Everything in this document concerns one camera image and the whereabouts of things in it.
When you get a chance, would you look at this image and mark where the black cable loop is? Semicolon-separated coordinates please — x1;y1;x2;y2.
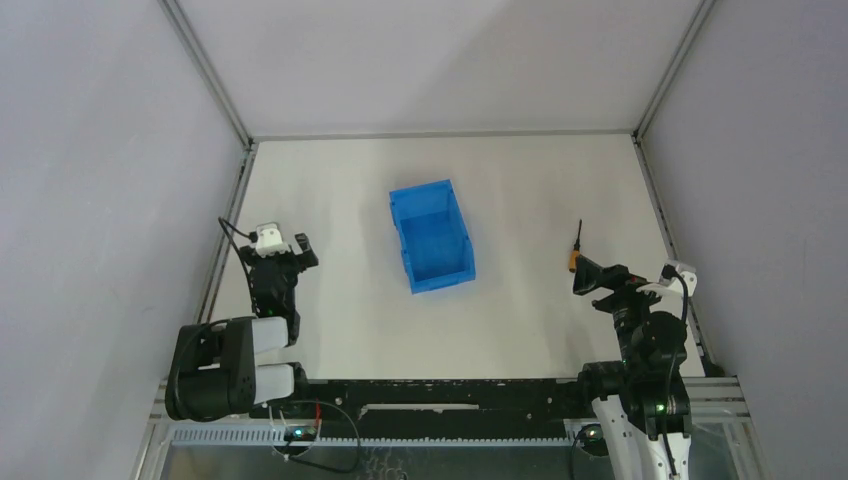
268;399;363;476

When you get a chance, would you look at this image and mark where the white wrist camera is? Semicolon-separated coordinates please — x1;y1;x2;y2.
254;222;291;258
636;260;698;298

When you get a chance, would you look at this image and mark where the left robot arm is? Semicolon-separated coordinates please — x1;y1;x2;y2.
164;233;319;423

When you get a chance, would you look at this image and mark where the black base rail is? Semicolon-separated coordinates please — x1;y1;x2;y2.
249;378;594;440

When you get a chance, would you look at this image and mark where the orange black screwdriver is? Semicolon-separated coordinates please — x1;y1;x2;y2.
568;219;583;273

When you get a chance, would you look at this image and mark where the blue plastic bin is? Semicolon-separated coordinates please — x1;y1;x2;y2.
389;180;476;294

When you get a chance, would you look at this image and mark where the aluminium frame base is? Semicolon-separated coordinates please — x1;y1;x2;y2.
135;376;773;480

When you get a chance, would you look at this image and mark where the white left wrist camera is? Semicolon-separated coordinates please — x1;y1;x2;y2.
254;222;291;258

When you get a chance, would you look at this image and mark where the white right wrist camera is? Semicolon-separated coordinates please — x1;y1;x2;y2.
636;260;698;298

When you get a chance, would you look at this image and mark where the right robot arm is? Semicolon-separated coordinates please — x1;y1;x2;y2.
570;253;698;479

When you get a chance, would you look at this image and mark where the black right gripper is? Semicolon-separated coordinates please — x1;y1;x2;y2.
573;253;675;370

